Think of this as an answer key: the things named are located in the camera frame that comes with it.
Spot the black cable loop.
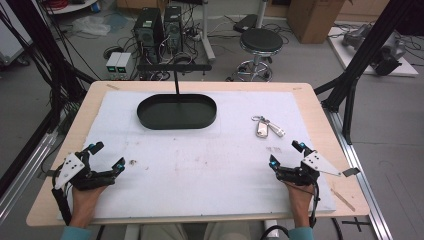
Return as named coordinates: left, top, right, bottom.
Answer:
left=259, top=224, right=292, bottom=240

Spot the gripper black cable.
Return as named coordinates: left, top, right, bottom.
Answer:
left=50, top=187, right=74, bottom=227
left=307, top=182, right=321, bottom=230

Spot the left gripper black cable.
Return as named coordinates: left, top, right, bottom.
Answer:
left=50, top=187, right=74, bottom=227

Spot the cardboard box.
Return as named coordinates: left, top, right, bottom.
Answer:
left=286, top=0, right=348, bottom=45

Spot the black computer tower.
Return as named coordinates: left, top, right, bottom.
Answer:
left=162, top=4, right=185, bottom=55
left=132, top=7, right=165, bottom=65

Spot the black and grey machine part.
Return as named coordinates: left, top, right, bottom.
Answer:
left=371, top=31, right=408, bottom=77

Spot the person's right hand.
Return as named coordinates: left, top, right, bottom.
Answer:
left=286, top=182, right=317, bottom=215

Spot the silver key bunch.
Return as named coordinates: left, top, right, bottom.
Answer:
left=251, top=114, right=287, bottom=139

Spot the white plastic bag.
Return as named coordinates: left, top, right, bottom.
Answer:
left=71, top=14, right=112, bottom=37

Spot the white metal stand post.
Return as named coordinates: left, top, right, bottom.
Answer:
left=199, top=0, right=217, bottom=62

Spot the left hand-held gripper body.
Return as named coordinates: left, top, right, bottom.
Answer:
left=45, top=150, right=117, bottom=192

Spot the black camera stand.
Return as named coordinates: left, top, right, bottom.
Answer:
left=136, top=63, right=213, bottom=96

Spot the thin wooden stick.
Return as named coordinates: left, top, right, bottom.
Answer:
left=330, top=187, right=357, bottom=213

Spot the black frame strut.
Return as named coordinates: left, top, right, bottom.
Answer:
left=313, top=0, right=424, bottom=146
left=4, top=0, right=98, bottom=103

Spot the white floor board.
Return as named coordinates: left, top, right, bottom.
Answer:
left=327, top=26, right=420, bottom=79

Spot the black flat case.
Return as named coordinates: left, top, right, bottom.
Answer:
left=232, top=13, right=260, bottom=34

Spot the black round stool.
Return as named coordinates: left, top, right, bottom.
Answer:
left=225, top=27, right=285, bottom=83

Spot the aluminium rail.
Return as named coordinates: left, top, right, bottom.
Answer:
left=324, top=107, right=395, bottom=240
left=0, top=130, right=60, bottom=225

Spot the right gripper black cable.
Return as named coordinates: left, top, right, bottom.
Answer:
left=307, top=182, right=321, bottom=230

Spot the person's left hand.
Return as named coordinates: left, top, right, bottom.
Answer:
left=70, top=185, right=108, bottom=215

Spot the white foam mat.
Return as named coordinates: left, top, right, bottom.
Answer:
left=56, top=89, right=337, bottom=221

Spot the white power supply unit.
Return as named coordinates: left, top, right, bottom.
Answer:
left=105, top=51, right=122, bottom=80
left=115, top=52, right=134, bottom=80

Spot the black oval tray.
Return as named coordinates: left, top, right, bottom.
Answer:
left=136, top=93, right=218, bottom=131

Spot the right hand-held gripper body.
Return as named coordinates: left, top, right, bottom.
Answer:
left=276, top=151, right=362, bottom=187

